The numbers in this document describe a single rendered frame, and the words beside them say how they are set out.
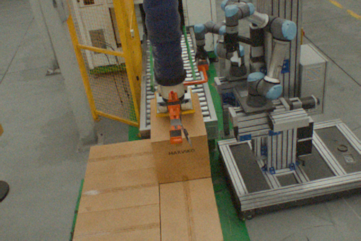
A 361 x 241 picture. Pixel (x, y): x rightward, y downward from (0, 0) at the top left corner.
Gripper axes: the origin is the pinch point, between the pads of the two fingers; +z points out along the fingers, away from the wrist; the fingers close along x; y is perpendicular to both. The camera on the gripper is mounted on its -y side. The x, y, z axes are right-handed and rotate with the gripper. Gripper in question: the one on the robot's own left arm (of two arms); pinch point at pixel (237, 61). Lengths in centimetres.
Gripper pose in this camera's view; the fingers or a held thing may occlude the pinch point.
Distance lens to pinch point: 250.4
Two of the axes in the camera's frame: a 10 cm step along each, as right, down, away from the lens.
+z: 1.2, 8.4, 5.3
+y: -9.8, 1.7, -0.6
